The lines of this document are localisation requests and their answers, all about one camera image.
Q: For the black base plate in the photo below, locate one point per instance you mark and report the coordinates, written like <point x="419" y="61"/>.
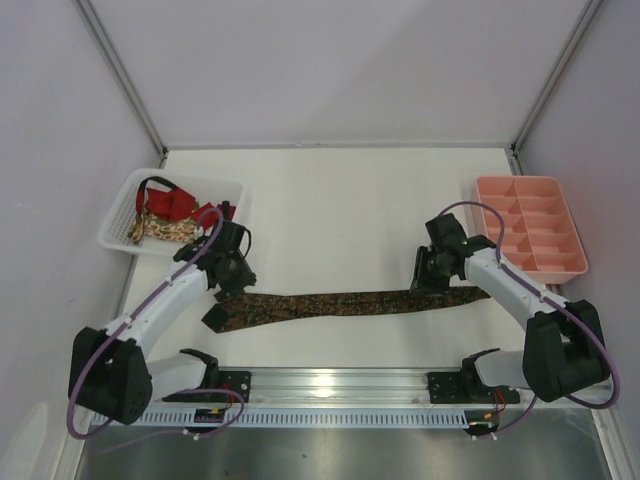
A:
<point x="458" y="387"/>
<point x="237" y="381"/>

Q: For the white slotted cable duct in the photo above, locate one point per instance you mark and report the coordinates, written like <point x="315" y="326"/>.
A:
<point x="305" y="418"/>

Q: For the white plastic basket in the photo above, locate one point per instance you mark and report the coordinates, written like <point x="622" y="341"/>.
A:
<point x="205" y="188"/>

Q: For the right aluminium frame post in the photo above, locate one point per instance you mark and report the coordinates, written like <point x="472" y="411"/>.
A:
<point x="568" y="51"/>

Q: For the aluminium frame post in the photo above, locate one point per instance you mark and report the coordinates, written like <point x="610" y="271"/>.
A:
<point x="568" y="51"/>
<point x="120" y="73"/>

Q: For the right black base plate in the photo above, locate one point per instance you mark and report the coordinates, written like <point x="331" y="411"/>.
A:
<point x="458" y="387"/>

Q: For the dark brown patterned tie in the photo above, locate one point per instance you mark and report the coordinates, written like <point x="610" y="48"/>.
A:
<point x="257" y="309"/>

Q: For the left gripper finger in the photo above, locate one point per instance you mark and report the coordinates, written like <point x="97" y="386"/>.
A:
<point x="225" y="297"/>
<point x="216" y="318"/>

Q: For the red tie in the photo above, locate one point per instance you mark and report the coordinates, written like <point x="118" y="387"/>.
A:
<point x="171" y="205"/>

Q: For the beige floral tie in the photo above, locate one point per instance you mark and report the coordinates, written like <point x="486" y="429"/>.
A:
<point x="152" y="226"/>

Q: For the pink divided organizer tray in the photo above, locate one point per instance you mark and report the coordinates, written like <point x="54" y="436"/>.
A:
<point x="540" y="238"/>

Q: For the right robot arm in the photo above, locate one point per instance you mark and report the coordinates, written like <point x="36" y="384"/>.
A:
<point x="563" y="350"/>

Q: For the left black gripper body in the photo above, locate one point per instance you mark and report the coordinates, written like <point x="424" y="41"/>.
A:
<point x="232" y="288"/>

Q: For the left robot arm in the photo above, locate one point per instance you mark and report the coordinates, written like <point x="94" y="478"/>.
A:
<point x="110" y="372"/>

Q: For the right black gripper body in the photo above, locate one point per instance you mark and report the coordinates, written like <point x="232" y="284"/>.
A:
<point x="422" y="268"/>

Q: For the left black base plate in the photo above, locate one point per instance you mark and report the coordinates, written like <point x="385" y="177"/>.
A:
<point x="237" y="381"/>

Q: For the left aluminium frame post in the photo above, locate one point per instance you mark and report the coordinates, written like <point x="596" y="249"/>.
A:
<point x="120" y="73"/>

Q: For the aluminium mounting rail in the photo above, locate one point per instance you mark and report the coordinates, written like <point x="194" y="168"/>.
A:
<point x="336" y="388"/>

